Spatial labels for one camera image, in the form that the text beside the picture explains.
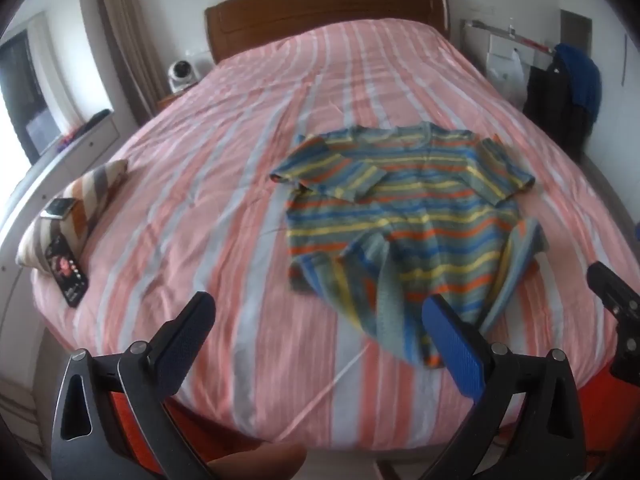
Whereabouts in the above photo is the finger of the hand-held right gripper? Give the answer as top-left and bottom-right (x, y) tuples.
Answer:
(611, 321), (640, 382)
(587, 261), (640, 322)

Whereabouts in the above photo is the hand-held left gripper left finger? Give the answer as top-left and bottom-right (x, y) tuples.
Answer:
(50, 291), (216, 480)

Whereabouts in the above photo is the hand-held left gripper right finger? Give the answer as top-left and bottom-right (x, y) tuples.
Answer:
(421, 295), (586, 480)

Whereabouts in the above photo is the striped small t-shirt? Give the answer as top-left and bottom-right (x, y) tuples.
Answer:
(270, 122), (551, 371)

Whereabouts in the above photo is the metal clothes rack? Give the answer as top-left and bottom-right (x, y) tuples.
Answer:
(460, 19), (557, 61)

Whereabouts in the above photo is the black phone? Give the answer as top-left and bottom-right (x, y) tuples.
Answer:
(44, 234), (91, 307)

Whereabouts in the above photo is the pink striped bed sheet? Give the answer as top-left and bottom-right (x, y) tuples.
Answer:
(30, 17), (631, 451)

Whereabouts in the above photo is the striped brown white pillow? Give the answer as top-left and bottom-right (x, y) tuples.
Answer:
(16, 159), (130, 273)

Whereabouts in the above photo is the silver phone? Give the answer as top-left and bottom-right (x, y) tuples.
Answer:
(40, 198), (78, 220)

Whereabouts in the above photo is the black garment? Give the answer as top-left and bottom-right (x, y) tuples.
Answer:
(522, 57), (599, 162)

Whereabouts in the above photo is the blue garment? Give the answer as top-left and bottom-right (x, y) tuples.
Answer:
(552, 42), (602, 124)

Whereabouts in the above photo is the white window bench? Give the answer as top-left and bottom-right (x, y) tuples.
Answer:
(35, 109), (122, 162)

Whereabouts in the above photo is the wooden nightstand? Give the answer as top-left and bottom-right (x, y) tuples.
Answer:
(157, 91), (190, 112)

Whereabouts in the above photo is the window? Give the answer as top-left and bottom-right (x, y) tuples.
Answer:
(0, 30), (57, 162)

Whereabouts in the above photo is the beige curtain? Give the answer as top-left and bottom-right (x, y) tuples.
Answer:
(95, 0), (168, 121)

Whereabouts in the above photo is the brown wooden headboard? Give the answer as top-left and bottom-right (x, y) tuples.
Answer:
(204, 0), (451, 66)

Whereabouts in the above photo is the grey wall panel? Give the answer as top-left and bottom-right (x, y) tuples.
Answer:
(560, 10), (594, 51)

